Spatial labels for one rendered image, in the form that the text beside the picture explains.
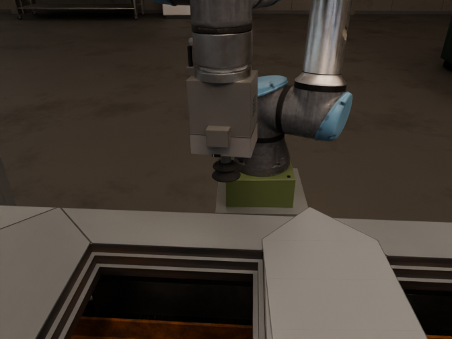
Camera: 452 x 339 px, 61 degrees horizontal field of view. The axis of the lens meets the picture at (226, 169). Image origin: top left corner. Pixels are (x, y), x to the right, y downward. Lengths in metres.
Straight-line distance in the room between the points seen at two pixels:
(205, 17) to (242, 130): 0.14
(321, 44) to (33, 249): 0.66
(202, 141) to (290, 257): 0.21
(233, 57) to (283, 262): 0.29
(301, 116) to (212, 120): 0.40
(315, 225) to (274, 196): 0.35
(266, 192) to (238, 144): 0.48
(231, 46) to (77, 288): 0.38
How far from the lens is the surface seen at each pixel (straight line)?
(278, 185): 0.97
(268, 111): 0.91
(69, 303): 0.58
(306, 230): 0.63
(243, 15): 0.48
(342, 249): 0.61
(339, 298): 0.54
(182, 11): 9.30
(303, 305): 0.52
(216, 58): 0.47
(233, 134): 0.51
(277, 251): 0.59
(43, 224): 0.70
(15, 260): 0.65
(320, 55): 0.87
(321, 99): 0.87
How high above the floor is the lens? 1.25
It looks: 29 degrees down
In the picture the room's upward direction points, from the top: straight up
